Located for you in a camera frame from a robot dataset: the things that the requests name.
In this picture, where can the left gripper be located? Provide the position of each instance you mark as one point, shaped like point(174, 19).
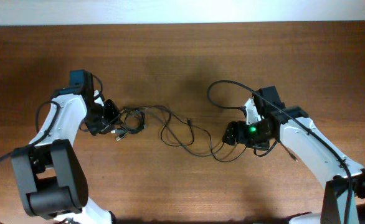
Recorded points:
point(109, 105)

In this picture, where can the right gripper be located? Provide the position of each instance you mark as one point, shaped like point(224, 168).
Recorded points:
point(237, 132)

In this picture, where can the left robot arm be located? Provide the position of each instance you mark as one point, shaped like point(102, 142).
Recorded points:
point(49, 177)

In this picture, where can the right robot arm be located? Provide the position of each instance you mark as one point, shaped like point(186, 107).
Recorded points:
point(342, 178)

